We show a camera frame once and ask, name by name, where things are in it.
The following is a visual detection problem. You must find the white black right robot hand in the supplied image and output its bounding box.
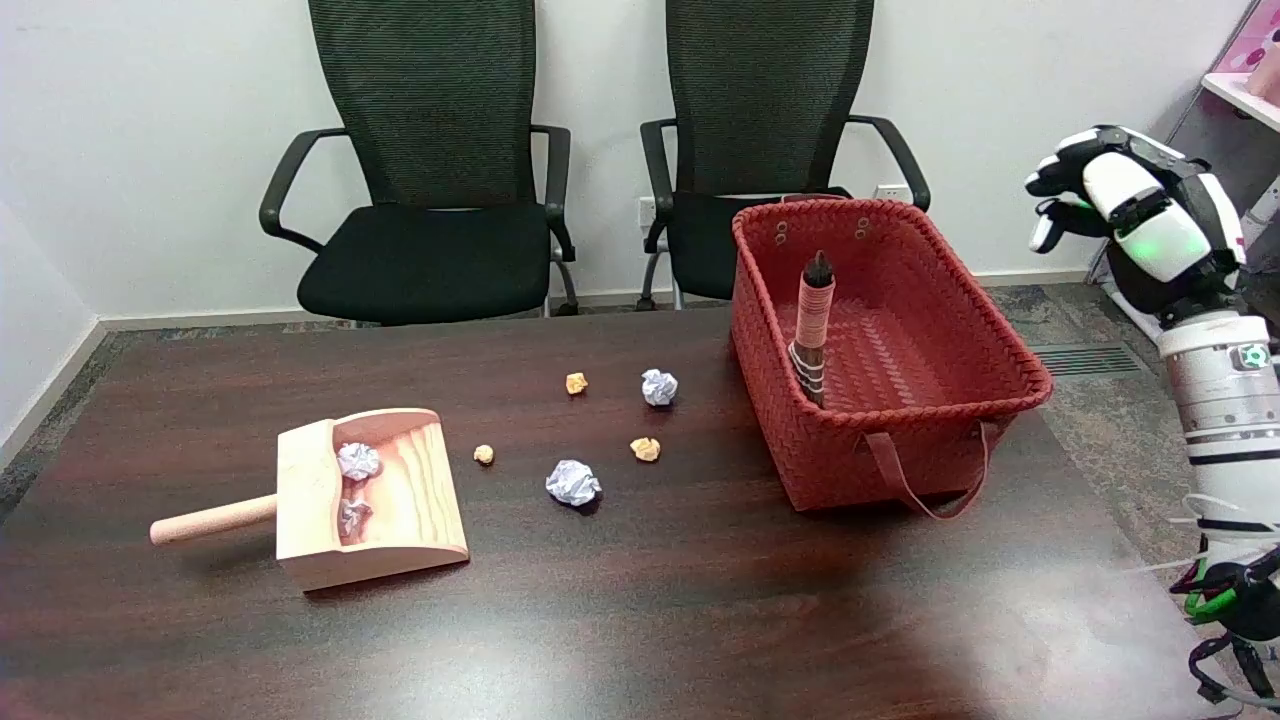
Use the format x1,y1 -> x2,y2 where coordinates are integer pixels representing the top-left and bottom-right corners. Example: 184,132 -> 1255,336
1024,125 -> 1248,319

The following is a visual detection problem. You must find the brown straw hand broom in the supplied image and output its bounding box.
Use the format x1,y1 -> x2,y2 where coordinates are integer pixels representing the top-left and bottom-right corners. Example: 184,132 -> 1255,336
788,250 -> 836,408

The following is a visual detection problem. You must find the pink white shelf rack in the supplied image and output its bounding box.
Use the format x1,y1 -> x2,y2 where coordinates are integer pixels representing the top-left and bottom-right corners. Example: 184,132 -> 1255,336
1088,0 -> 1280,341

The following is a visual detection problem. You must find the floor vent grille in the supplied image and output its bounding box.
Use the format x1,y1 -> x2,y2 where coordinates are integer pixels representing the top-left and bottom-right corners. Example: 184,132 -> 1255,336
1028,342 -> 1113,377

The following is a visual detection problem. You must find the red woven basket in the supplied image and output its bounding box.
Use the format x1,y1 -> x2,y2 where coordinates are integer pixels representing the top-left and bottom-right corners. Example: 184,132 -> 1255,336
730,198 -> 1054,521

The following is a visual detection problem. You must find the black mesh office chair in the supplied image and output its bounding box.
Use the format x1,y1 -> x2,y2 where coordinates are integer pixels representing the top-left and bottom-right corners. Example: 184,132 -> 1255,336
637,0 -> 932,311
259,0 -> 580,327

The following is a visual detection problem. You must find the wooden dustpan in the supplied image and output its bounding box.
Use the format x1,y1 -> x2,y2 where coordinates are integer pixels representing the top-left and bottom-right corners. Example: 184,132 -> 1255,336
150,407 -> 470,593

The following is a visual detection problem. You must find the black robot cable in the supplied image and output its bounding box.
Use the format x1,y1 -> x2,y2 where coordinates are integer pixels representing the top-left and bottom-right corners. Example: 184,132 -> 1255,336
1170,548 -> 1280,706

